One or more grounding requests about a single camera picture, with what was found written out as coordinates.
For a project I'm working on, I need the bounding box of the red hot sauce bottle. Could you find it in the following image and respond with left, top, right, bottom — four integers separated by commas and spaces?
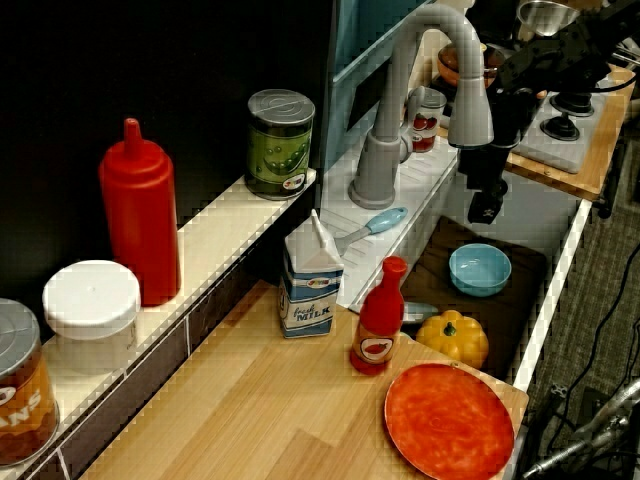
349, 255, 409, 376

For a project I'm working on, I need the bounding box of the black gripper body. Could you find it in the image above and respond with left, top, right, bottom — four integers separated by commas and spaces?
457, 142, 511, 196

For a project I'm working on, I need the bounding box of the orange plate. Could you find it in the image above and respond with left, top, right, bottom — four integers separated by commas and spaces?
383, 363, 516, 477

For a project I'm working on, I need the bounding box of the brown glass lid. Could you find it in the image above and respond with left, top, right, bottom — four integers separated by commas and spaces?
438, 42, 507, 71

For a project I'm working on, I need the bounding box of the silver metal pot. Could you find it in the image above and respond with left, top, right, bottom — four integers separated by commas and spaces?
517, 0, 581, 39

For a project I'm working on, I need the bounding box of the white toy sink basin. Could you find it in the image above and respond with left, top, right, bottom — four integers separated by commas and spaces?
319, 144, 594, 394

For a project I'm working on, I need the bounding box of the blue handled grey spatula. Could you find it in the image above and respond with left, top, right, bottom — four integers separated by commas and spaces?
333, 206, 409, 252

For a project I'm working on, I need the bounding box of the tomato can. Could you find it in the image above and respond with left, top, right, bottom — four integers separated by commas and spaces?
408, 88, 448, 154

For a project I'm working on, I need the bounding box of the orange toy pan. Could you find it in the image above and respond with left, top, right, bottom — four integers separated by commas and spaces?
437, 49, 509, 86

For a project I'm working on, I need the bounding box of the light blue bowl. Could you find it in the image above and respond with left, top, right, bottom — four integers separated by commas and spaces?
448, 243, 513, 298

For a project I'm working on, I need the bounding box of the red squeeze bottle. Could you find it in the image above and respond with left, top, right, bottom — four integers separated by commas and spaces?
98, 117, 182, 307

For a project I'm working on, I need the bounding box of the white toy stove top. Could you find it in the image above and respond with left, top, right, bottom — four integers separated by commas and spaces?
512, 89, 609, 175

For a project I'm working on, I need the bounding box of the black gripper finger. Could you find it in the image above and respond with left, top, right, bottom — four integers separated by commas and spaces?
486, 182, 508, 224
468, 188, 489, 225

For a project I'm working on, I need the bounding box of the orange beans can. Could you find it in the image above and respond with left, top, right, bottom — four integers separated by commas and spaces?
0, 298, 61, 469

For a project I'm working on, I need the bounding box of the metal camera mount arm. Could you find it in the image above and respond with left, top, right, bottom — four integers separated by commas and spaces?
522, 379, 640, 480

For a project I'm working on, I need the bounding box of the green peas can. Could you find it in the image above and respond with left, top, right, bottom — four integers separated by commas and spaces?
246, 88, 317, 201

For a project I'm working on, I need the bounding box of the white lidded jar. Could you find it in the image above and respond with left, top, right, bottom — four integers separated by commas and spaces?
42, 259, 142, 375

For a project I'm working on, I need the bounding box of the black cable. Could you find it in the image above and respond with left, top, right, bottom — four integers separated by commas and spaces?
547, 234, 640, 451

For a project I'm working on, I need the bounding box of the milk carton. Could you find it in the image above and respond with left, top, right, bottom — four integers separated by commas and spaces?
278, 208, 346, 340

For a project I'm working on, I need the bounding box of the grey toy faucet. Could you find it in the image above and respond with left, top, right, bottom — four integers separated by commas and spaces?
348, 3, 495, 210

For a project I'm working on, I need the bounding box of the yellow toy bell pepper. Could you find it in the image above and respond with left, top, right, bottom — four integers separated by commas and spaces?
415, 309, 490, 370

